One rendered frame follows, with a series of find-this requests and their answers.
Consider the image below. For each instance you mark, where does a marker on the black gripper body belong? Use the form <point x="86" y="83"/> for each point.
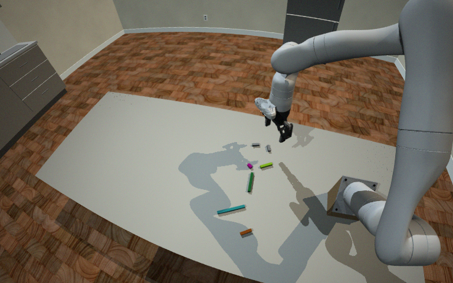
<point x="281" y="116"/>

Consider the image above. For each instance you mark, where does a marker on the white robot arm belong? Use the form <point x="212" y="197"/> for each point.
<point x="424" y="34"/>

